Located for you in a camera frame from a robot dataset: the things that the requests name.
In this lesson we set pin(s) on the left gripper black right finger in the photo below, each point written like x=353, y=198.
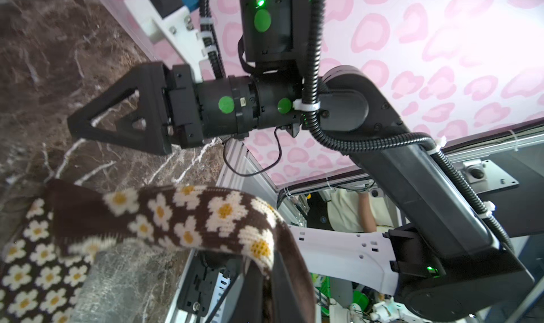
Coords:
x=292, y=297

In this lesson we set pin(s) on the brown daisy sock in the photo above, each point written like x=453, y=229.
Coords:
x=37, y=285
x=86, y=222

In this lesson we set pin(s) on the person in cream shirt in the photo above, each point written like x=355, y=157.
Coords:
x=354, y=212

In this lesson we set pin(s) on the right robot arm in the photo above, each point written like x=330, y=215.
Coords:
x=451, y=260

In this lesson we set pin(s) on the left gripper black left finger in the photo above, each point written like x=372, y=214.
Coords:
x=250, y=303

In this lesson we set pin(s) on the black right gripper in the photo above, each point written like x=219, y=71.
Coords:
x=133, y=112

